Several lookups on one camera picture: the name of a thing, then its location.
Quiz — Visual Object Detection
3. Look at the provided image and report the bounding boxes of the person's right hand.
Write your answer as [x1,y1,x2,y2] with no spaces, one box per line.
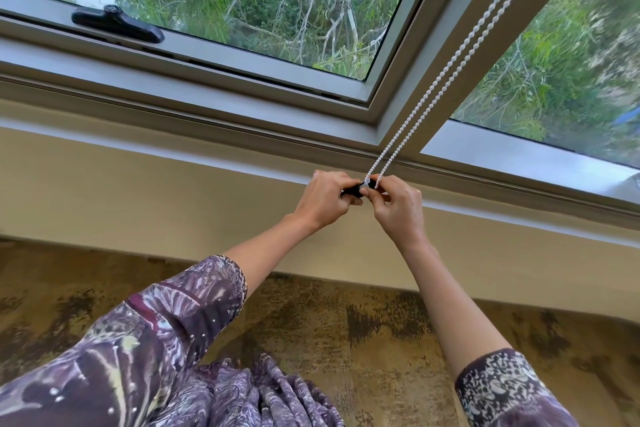
[368,173,426,250]

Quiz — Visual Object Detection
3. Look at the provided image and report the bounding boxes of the person's left hand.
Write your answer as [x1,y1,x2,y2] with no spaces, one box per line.
[292,170,369,234]

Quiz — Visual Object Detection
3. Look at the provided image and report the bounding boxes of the black chain clip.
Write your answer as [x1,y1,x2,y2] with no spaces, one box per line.
[340,181,377,200]

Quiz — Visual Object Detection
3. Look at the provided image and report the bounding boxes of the white bead blind chain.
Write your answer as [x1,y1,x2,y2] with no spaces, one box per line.
[365,0,557,192]

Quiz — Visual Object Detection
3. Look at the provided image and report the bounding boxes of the person's right forearm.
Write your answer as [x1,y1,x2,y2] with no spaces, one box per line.
[397,234,514,383]

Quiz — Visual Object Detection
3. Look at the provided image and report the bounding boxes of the person's left forearm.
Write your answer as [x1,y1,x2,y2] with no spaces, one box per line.
[223,211,321,288]

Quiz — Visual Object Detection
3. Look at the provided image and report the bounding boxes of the purple patterned garment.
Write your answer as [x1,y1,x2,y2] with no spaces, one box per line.
[0,255,582,427]

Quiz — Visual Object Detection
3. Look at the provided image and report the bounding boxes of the grey window sash frame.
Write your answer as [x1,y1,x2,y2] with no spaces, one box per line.
[0,0,455,105]

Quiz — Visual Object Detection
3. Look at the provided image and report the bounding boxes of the grey outer window frame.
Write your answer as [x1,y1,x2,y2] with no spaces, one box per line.
[0,0,640,215]

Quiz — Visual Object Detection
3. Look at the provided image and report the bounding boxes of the black window handle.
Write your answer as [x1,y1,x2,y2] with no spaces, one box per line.
[71,4,166,44]

